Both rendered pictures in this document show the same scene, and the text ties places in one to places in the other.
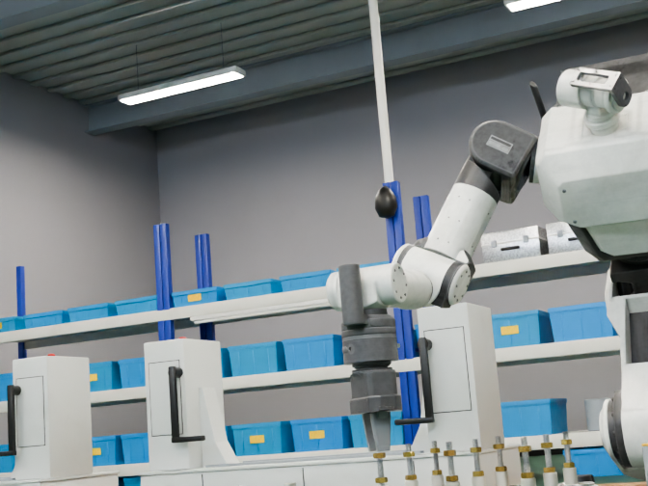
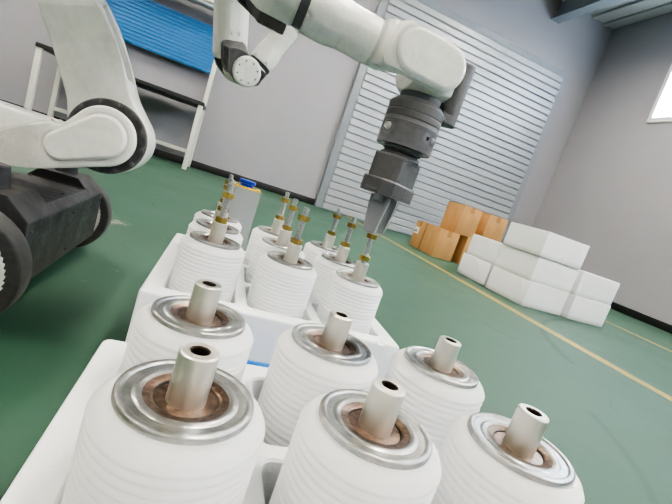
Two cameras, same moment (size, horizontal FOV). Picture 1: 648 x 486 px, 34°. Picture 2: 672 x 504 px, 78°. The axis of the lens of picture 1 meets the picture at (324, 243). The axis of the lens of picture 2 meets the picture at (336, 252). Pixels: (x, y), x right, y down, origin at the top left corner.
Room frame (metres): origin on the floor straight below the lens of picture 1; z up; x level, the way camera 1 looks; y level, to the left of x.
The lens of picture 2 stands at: (2.20, 0.39, 0.39)
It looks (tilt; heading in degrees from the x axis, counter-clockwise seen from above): 9 degrees down; 226
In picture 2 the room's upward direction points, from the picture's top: 19 degrees clockwise
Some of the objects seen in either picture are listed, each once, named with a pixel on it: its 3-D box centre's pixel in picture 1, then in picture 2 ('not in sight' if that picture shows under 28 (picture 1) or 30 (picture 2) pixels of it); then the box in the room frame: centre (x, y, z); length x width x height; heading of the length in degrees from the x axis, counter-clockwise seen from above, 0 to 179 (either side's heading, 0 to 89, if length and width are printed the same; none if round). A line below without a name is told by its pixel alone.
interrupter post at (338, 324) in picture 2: not in sight; (335, 331); (1.93, 0.15, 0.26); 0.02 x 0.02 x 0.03
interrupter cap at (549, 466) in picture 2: not in sight; (518, 447); (1.88, 0.31, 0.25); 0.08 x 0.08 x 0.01
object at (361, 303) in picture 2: not in sight; (340, 328); (1.69, -0.06, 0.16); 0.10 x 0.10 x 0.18
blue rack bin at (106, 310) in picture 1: (108, 314); not in sight; (7.99, 1.68, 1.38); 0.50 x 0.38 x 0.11; 154
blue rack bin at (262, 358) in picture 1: (269, 360); not in sight; (7.42, 0.44, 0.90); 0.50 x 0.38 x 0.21; 156
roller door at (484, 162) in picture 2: not in sight; (447, 136); (-2.97, -3.49, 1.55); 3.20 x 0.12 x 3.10; 155
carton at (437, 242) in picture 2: not in sight; (438, 242); (-1.60, -2.08, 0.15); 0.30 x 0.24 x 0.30; 64
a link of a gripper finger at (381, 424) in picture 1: (382, 431); (384, 215); (1.67, -0.07, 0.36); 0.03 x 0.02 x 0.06; 108
